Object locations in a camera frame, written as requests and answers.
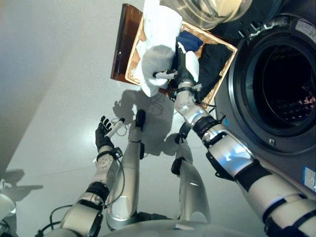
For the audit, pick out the wicker laundry basket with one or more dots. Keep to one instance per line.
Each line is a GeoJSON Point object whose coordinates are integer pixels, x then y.
{"type": "Point", "coordinates": [133, 64]}

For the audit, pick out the white round object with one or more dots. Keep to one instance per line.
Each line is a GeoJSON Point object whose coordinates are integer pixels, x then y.
{"type": "Point", "coordinates": [6, 202]}

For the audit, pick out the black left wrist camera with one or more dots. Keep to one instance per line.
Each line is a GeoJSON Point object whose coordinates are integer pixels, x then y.
{"type": "Point", "coordinates": [118, 151]}

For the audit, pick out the blue white appliance label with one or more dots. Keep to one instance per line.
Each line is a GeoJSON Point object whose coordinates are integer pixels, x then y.
{"type": "Point", "coordinates": [309, 179]}

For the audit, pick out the grey robot torso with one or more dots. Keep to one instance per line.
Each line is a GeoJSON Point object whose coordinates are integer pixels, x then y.
{"type": "Point", "coordinates": [185, 229]}

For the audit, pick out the dark grey washing machine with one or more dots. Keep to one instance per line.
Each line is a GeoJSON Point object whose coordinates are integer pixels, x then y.
{"type": "Point", "coordinates": [284, 86]}

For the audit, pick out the blue garment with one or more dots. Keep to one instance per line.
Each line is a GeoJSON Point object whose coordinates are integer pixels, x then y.
{"type": "Point", "coordinates": [190, 42]}

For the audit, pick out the silver robot right leg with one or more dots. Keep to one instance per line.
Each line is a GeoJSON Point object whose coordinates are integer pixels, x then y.
{"type": "Point", "coordinates": [192, 187]}

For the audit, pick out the black garment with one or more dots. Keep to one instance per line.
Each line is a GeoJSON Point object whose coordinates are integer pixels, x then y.
{"type": "Point", "coordinates": [213, 64]}

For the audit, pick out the round glass washer door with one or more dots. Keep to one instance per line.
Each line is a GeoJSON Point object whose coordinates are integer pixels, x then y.
{"type": "Point", "coordinates": [217, 12]}

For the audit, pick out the white cloth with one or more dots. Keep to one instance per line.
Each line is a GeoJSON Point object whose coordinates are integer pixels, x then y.
{"type": "Point", "coordinates": [158, 54]}

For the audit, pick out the silver robot leg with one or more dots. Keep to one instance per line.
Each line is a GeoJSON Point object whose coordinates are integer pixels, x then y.
{"type": "Point", "coordinates": [128, 172]}
{"type": "Point", "coordinates": [192, 187]}

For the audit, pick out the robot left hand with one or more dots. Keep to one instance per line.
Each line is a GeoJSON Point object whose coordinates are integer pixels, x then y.
{"type": "Point", "coordinates": [103, 140]}

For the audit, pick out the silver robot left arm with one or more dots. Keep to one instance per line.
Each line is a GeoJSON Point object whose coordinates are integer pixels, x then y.
{"type": "Point", "coordinates": [81, 217]}

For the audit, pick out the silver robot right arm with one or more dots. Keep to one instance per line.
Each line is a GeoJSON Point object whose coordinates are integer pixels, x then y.
{"type": "Point", "coordinates": [232, 153]}

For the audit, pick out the brown wooden stool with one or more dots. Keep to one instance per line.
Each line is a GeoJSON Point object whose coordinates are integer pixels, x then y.
{"type": "Point", "coordinates": [123, 44]}

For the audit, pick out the silver robot left leg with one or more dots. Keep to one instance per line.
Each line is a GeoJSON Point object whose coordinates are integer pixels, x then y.
{"type": "Point", "coordinates": [128, 172]}

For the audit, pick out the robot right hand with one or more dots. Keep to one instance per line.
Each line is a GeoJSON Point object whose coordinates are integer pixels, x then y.
{"type": "Point", "coordinates": [187, 69]}

